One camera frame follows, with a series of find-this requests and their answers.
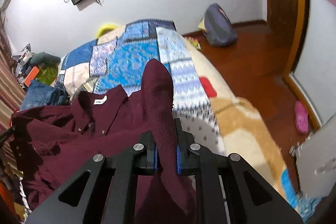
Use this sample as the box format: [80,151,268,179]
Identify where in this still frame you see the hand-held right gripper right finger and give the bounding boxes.
[175,118,303,224]

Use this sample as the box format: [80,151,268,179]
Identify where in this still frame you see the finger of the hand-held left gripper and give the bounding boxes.
[0,126,16,143]

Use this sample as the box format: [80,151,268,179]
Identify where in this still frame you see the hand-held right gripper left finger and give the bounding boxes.
[25,131,158,224]

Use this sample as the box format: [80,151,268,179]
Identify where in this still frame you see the maroon button shirt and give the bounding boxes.
[9,59,197,216]

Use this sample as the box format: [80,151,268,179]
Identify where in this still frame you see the brown striped curtain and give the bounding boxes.
[0,11,27,135]

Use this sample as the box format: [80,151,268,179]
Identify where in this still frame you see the blue jeans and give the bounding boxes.
[20,80,71,111]

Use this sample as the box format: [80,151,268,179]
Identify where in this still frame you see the orange box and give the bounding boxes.
[22,66,41,86]

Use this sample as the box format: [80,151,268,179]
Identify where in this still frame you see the beige patterned blanket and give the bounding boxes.
[181,35,323,216]

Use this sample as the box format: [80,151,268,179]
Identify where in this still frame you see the green patterned cloth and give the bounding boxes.
[35,64,59,85]

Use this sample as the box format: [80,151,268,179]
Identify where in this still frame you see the pile of mixed clutter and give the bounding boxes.
[12,43,33,75]

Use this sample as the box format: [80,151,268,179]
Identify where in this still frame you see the dark green bag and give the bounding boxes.
[31,52,61,65]

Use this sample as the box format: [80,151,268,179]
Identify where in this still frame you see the blue patchwork bedsheet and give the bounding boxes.
[56,19,226,156]

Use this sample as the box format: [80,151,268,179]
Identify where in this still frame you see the yellow snack packet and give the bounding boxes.
[188,35,202,50]

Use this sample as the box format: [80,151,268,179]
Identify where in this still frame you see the pink clog shoe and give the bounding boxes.
[294,101,310,134]

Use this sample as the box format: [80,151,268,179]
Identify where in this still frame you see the white panel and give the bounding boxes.
[297,114,336,198]

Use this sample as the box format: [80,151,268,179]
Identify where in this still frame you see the yellow curved cushion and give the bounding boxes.
[96,23,120,38]

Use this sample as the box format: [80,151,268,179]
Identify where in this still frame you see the grey backpack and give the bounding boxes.
[204,3,238,47]

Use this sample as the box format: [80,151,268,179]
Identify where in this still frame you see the brown wooden door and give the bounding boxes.
[260,0,313,77]

